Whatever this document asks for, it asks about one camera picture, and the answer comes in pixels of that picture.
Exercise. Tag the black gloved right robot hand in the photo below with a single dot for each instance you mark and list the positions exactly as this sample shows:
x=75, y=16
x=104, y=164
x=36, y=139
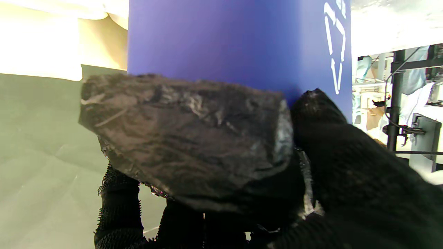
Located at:
x=353, y=193

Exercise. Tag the black plastic garbage bag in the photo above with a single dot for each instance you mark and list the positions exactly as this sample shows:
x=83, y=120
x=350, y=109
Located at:
x=193, y=138

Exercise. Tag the blue plastic recycling bin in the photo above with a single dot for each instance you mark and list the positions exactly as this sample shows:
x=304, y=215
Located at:
x=225, y=41

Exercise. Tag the black metal equipment stand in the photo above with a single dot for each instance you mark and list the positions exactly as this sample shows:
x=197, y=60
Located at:
x=395, y=97

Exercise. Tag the beige sofa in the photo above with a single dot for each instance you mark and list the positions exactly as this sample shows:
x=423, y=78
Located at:
x=41, y=41

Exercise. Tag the grey metal bracket plate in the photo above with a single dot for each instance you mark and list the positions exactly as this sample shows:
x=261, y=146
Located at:
x=429, y=141

